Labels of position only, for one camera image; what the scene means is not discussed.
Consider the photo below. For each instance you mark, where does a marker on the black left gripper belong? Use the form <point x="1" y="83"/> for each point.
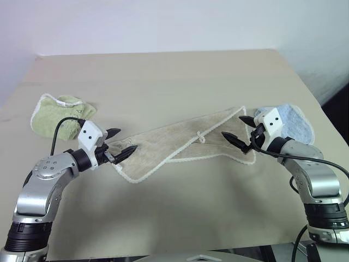
<point x="103" y="155"/>

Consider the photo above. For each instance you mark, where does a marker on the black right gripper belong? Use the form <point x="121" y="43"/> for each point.
<point x="257" y="137"/>

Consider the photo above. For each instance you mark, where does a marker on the beige towel with white trim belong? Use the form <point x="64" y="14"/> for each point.
<point x="163" y="142"/>

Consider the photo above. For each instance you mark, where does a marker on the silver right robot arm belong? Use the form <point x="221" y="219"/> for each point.
<point x="316" y="174"/>

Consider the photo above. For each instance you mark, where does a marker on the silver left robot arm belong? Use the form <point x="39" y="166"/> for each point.
<point x="41" y="191"/>

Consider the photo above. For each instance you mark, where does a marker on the blue cloth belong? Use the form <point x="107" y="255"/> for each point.
<point x="297" y="122"/>

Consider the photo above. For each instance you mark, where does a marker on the green cloth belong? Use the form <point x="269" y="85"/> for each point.
<point x="49" y="120"/>

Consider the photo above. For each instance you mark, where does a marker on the black upright bar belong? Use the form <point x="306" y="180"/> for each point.
<point x="313" y="253"/>

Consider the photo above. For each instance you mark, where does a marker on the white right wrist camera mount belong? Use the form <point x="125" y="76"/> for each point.
<point x="270" y="120"/>

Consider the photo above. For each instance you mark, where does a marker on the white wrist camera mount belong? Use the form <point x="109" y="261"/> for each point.
<point x="270" y="120"/>
<point x="90" y="133"/>

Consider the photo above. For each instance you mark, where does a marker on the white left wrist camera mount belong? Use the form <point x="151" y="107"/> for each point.
<point x="90" y="133"/>

